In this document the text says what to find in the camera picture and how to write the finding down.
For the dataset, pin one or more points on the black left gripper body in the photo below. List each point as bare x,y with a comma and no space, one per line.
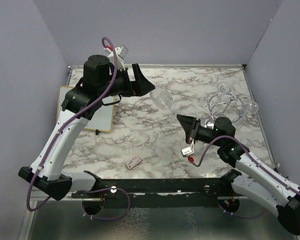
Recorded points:
123,84

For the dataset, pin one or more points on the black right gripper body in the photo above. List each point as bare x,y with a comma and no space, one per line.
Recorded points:
201,133

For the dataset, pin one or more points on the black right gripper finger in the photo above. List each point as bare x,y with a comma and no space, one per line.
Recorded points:
190,128
185,118

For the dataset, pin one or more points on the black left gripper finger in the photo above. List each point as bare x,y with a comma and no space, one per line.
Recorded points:
142,90
139,79

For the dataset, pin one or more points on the clear wine glass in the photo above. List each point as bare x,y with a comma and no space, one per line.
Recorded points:
163,100
250,106
224,87

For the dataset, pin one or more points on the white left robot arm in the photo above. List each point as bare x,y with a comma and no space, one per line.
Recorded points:
101,79

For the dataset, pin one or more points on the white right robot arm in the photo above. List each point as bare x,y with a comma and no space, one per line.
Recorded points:
253,178

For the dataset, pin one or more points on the chrome wine glass rack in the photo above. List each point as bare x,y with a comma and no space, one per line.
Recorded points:
222,105

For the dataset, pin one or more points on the yellow framed whiteboard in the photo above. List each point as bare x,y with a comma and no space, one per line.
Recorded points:
102,119

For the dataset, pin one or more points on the small red white card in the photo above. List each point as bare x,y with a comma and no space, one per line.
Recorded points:
133,162

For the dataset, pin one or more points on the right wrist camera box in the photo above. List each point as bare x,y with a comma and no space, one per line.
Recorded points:
189,151

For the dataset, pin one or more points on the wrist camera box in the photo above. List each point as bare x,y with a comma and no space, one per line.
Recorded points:
121,52
189,151

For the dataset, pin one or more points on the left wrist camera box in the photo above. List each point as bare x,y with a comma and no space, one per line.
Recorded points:
121,52

